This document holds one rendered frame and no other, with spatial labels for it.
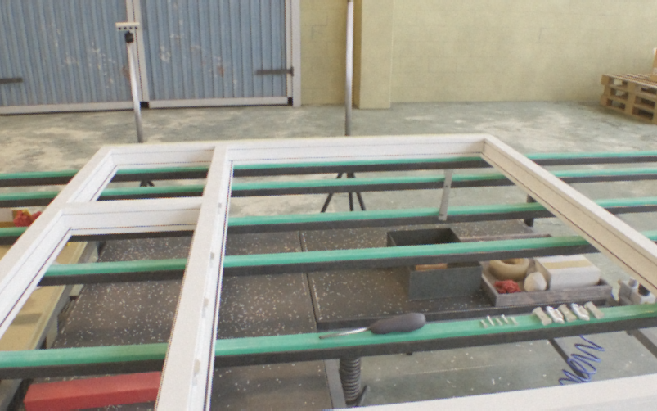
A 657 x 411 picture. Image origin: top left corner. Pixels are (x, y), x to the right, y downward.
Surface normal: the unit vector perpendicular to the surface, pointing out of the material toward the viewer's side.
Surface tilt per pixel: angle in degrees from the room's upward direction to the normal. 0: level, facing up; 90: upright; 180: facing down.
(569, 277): 90
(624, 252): 90
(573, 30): 90
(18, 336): 0
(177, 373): 0
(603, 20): 90
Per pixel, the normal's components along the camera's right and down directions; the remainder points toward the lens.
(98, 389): 0.00, -0.92
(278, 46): 0.13, 0.38
